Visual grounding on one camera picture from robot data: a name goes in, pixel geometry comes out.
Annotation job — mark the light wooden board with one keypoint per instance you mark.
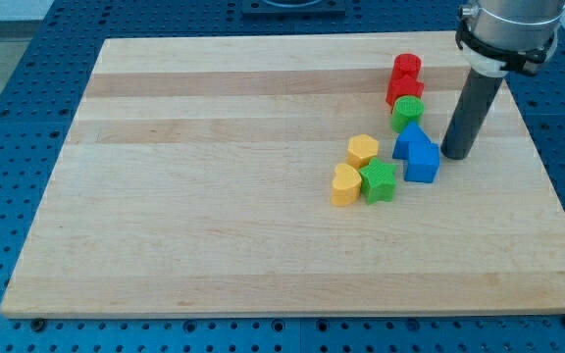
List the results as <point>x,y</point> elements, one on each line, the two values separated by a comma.
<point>195,182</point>

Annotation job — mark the yellow heart block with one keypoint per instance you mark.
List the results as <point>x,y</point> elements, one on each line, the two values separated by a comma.
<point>345,185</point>

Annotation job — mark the blue cube block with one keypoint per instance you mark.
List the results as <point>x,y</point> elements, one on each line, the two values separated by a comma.
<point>422,162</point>

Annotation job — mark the green cylinder block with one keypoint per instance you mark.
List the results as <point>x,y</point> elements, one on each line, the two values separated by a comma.
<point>406,109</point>

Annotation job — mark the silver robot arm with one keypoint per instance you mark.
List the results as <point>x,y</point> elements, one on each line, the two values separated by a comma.
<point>497,37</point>

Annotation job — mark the blue triangle block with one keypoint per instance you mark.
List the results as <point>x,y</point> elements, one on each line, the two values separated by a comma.
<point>412,133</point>

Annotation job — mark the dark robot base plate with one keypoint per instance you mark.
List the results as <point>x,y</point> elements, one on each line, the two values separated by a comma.
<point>292,7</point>

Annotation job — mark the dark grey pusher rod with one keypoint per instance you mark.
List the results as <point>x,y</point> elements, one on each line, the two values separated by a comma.
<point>475,100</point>

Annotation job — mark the red pentagon block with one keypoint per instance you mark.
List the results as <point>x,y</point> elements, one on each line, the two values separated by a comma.
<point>403,86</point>

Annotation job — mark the green star block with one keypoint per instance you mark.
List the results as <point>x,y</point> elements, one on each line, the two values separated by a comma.
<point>378,181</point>

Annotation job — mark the yellow hexagon block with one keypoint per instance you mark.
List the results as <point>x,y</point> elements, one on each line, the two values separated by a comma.
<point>361,149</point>

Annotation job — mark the red cylinder block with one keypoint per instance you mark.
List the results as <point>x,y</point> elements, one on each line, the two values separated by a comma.
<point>406,64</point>

